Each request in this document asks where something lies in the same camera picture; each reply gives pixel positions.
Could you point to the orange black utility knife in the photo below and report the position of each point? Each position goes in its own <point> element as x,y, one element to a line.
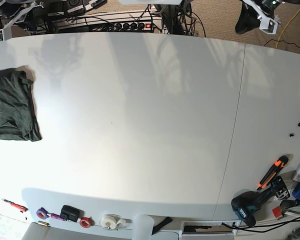
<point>272,172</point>

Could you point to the dark green t-shirt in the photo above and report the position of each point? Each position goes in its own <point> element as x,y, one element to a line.
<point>18,120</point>

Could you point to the teal black cordless drill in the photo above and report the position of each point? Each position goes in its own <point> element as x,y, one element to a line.
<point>248,203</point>

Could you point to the red black screwdriver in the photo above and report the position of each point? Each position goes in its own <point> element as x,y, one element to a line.
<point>21,208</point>

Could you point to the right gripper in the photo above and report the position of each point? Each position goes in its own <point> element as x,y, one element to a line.
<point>12,12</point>

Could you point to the black power strip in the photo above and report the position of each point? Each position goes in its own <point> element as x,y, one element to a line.
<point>134,27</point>

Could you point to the black action camera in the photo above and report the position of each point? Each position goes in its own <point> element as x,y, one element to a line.
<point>69,213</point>

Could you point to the clear tape dispenser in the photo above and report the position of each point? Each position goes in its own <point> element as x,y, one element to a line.
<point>113,222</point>

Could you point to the red square tag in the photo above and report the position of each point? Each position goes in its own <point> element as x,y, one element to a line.
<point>277,212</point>

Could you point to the white paper roll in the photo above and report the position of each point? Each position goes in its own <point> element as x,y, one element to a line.
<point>142,227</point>

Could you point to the purple tape roll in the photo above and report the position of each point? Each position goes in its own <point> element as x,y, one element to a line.
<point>42,213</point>

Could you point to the red tape roll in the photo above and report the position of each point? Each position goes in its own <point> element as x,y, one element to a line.
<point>85,222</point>

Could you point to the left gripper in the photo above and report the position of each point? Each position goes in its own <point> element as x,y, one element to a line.
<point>258,14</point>

